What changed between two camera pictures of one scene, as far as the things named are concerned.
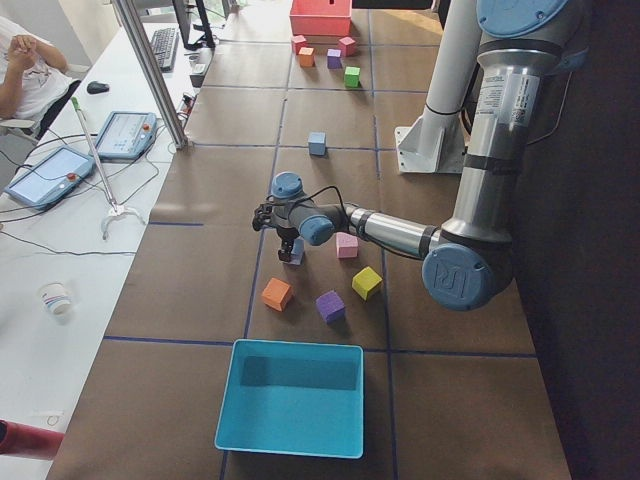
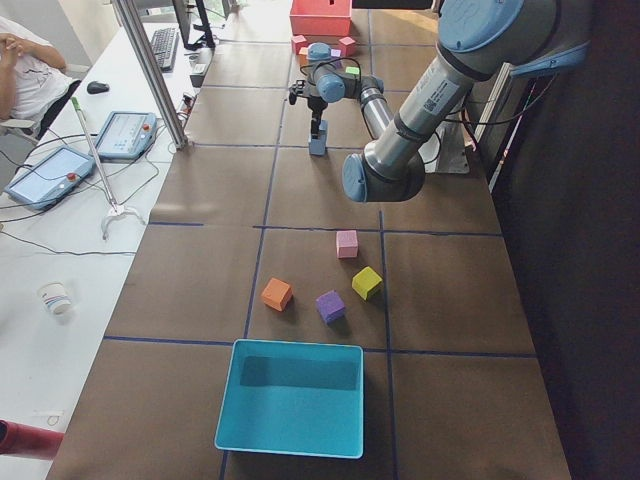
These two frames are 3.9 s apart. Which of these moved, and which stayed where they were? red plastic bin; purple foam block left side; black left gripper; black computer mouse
Moved: black left gripper
Stayed: black computer mouse; red plastic bin; purple foam block left side
